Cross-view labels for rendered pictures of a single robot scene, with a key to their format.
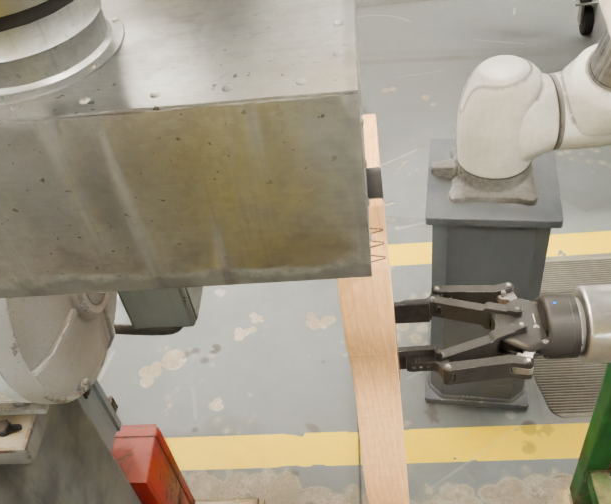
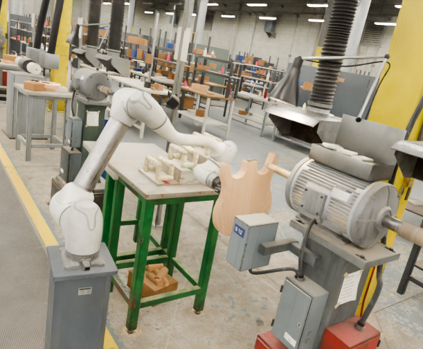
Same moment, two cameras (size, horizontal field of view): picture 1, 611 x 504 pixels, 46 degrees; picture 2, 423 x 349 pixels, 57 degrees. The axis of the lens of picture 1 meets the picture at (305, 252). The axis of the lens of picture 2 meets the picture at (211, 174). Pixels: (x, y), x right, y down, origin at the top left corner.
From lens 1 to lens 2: 225 cm
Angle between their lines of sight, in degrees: 107
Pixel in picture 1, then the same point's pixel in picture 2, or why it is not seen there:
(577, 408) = not seen: hidden behind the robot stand
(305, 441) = not seen: outside the picture
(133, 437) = (267, 339)
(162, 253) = (310, 136)
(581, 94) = (91, 198)
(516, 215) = (105, 251)
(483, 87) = (97, 210)
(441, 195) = (100, 269)
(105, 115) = not seen: hidden behind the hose
